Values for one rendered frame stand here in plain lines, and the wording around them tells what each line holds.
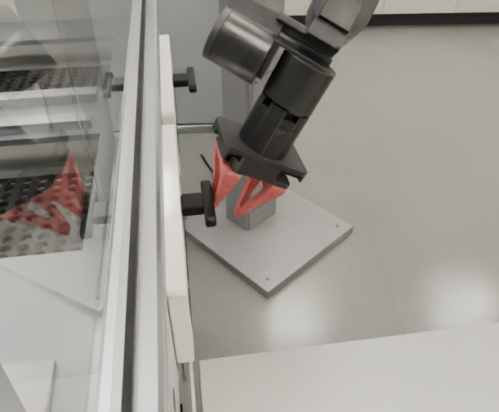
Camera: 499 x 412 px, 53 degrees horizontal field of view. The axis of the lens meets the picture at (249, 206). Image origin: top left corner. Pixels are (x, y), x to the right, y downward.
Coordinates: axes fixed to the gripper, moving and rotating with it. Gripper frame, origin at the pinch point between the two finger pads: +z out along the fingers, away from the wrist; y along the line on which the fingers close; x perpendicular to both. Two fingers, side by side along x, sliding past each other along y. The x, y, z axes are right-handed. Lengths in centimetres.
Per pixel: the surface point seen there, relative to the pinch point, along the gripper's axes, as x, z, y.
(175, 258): 12.5, -1.2, 8.1
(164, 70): -28.3, -2.4, 6.5
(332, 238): -78, 51, -83
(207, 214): 5.0, -1.6, 3.9
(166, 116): -15.1, -1.4, 6.9
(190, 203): 2.6, -0.8, 5.2
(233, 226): -90, 66, -53
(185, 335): 16.4, 4.3, 5.1
